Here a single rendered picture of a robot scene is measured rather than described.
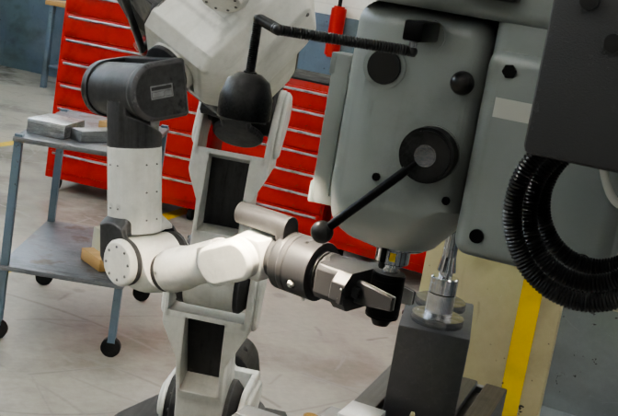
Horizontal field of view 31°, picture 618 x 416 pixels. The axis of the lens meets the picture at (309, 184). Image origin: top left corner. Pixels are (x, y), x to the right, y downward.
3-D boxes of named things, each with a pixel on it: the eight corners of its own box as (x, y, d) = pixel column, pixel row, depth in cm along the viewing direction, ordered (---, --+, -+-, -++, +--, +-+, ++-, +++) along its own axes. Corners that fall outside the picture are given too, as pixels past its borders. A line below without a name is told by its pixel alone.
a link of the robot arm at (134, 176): (87, 279, 185) (86, 145, 182) (147, 268, 195) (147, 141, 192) (132, 291, 177) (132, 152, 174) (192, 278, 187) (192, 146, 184)
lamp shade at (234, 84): (213, 109, 151) (221, 63, 150) (265, 116, 153) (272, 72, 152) (219, 118, 144) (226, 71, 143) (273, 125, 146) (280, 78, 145)
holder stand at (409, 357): (378, 428, 188) (399, 317, 184) (391, 384, 209) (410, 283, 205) (449, 444, 186) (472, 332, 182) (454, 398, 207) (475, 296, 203)
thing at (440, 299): (453, 320, 187) (460, 288, 186) (427, 317, 186) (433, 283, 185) (448, 311, 191) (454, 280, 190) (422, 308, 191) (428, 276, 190)
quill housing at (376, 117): (308, 237, 146) (349, -5, 140) (356, 214, 165) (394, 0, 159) (447, 273, 140) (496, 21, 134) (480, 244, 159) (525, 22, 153)
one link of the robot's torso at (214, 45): (109, 80, 214) (67, -22, 181) (230, -34, 223) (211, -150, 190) (221, 173, 206) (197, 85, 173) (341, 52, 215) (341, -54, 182)
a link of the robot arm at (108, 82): (86, 144, 186) (86, 61, 184) (131, 140, 192) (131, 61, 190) (128, 149, 177) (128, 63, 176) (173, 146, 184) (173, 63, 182)
